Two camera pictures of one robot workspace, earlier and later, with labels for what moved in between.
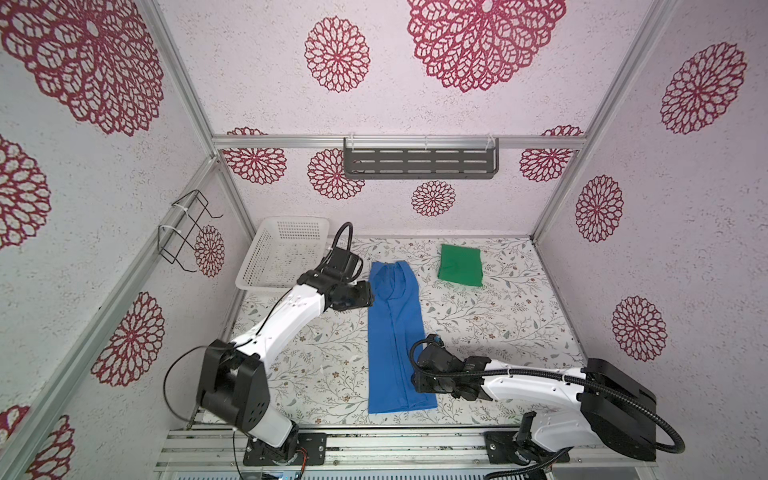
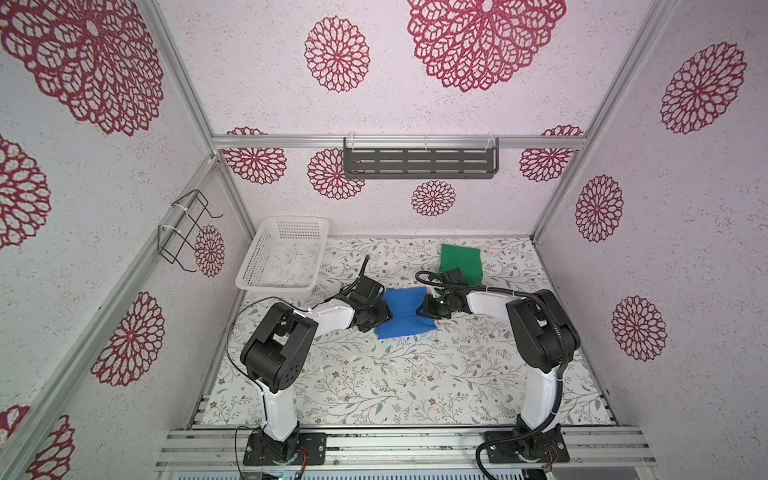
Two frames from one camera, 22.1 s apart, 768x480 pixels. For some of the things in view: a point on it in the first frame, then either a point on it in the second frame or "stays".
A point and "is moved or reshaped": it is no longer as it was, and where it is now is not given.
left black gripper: (365, 298) to (384, 315)
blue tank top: (394, 329) is moved or reshaped
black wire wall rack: (176, 228) stays
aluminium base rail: (221, 448) stays
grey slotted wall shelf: (413, 158) stays
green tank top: (461, 264) stays
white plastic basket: (282, 251) stays
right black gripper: (419, 385) to (428, 311)
